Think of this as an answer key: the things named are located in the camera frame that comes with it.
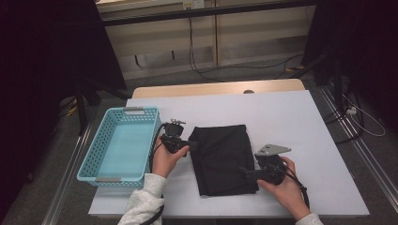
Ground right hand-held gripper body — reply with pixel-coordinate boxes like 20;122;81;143
253;143;293;187

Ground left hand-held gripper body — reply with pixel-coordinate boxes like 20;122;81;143
161;118;189;155

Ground black shorts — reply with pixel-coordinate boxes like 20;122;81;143
188;124;260;197

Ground light blue plastic basket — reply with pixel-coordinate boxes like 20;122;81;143
76;106;162;189

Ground person's left hand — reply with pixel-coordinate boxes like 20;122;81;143
151;136;190;179

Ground person's right hand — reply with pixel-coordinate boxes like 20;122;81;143
256;156;312;221

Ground white table mat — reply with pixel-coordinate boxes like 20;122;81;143
88;89;371;218

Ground black stand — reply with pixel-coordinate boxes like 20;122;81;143
289;50;345;113
74;81;132;137

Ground black horizontal bar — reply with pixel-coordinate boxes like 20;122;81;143
100;0;317;27

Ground black curtain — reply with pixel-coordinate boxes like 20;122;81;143
301;0;398;132
0;0;128;219

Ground left hand-held gripper cable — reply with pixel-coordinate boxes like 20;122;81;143
139;123;168;225

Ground hand-held gripper cable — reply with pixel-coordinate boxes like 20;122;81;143
281;165;312;210
139;123;168;225

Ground right hand-held gripper cable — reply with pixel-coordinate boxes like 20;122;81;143
281;165;312;210

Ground black hanging cable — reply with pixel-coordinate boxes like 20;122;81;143
187;17;304;83

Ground aluminium floor rail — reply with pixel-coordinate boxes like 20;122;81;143
318;85;398;205
40;123;93;225

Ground black floor cables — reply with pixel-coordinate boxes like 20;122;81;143
323;90;365;144

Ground yellow floor cable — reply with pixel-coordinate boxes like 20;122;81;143
64;97;79;117

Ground white floor cable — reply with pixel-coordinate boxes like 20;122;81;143
341;93;387;138

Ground white wall socket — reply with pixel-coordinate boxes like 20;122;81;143
182;0;206;9

